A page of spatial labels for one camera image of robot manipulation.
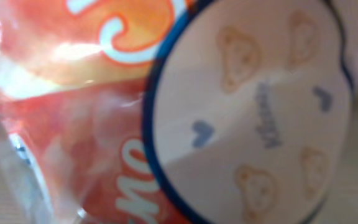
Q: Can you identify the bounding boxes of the Kleenex tissue multipack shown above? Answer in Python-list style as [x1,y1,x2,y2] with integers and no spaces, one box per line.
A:
[0,0,358,223]

